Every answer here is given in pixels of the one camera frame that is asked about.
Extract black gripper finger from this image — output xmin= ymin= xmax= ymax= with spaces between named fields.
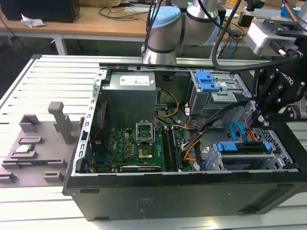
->
xmin=260 ymin=91 xmax=302 ymax=125
xmin=248 ymin=68 xmax=279 ymax=126

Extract orange black disk power wire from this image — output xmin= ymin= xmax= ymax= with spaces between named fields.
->
xmin=236 ymin=128 xmax=264 ymax=147

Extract blue disk wire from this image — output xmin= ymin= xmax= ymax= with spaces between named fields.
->
xmin=231 ymin=121 xmax=247 ymax=144

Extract hard disk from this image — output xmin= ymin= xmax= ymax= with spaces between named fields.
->
xmin=205 ymin=140 xmax=273 ymax=171

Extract metal disk bay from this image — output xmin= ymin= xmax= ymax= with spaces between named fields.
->
xmin=200 ymin=103 xmax=299 ymax=172

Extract black RAM slot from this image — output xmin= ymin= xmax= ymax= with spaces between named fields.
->
xmin=161 ymin=126 xmax=174 ymax=172
xmin=168 ymin=126 xmax=183 ymax=172

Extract metal optical drive cage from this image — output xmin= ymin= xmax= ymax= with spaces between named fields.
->
xmin=188 ymin=70 xmax=253 ymax=117

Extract blue plastic drive latch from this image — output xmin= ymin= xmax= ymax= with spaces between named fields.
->
xmin=195 ymin=70 xmax=221 ymax=92

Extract small black device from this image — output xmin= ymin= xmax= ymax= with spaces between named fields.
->
xmin=237 ymin=12 xmax=254 ymax=27

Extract grey flat box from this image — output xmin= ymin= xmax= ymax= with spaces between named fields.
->
xmin=252 ymin=8 xmax=283 ymax=20

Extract blue cardboard box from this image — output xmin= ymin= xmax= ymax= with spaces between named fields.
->
xmin=280 ymin=4 xmax=301 ymax=18

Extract metal socket cover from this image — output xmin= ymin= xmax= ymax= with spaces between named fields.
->
xmin=135 ymin=121 xmax=154 ymax=144

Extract grey power supply unit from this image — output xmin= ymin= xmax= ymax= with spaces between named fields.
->
xmin=102 ymin=71 xmax=158 ymax=121

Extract CPU socket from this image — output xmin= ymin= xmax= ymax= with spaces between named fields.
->
xmin=137 ymin=143 xmax=155 ymax=161

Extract black open PC case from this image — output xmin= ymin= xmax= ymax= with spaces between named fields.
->
xmin=62 ymin=62 xmax=307 ymax=221

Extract black graphics card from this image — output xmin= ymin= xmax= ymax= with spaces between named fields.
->
xmin=119 ymin=164 xmax=162 ymax=173

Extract green motherboard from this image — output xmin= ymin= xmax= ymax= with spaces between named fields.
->
xmin=92 ymin=126 xmax=194 ymax=173

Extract wooden desk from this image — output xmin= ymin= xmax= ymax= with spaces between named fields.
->
xmin=0 ymin=5 xmax=264 ymax=46

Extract grey parts rack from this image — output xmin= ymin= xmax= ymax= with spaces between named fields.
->
xmin=0 ymin=102 xmax=84 ymax=188

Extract black box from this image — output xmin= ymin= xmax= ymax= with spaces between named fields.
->
xmin=0 ymin=0 xmax=81 ymax=23

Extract crumpled white paper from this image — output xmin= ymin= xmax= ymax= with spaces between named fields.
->
xmin=21 ymin=12 xmax=46 ymax=29

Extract RAM stick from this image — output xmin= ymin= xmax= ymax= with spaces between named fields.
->
xmin=16 ymin=161 xmax=50 ymax=167

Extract silver CPU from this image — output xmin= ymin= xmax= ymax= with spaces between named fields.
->
xmin=13 ymin=144 xmax=33 ymax=154

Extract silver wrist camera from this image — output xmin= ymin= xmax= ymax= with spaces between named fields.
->
xmin=246 ymin=23 xmax=277 ymax=58

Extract thick black gripper cable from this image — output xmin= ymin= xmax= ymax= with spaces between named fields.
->
xmin=212 ymin=0 xmax=277 ymax=73

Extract black camera bracket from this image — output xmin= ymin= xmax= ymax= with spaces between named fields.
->
xmin=262 ymin=18 xmax=307 ymax=58

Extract black cable bundle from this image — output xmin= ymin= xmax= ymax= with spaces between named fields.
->
xmin=181 ymin=102 xmax=250 ymax=151

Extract yellow power wires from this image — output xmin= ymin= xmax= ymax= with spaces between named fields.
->
xmin=153 ymin=88 xmax=181 ymax=119

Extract orange data cable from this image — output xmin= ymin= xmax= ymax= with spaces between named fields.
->
xmin=183 ymin=143 xmax=201 ymax=164

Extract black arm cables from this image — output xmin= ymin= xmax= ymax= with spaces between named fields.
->
xmin=141 ymin=0 xmax=162 ymax=58

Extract red thin wire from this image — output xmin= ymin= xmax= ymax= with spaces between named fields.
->
xmin=94 ymin=100 xmax=108 ymax=145

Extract black coiled cable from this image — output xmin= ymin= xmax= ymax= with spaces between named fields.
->
xmin=99 ymin=5 xmax=146 ymax=22

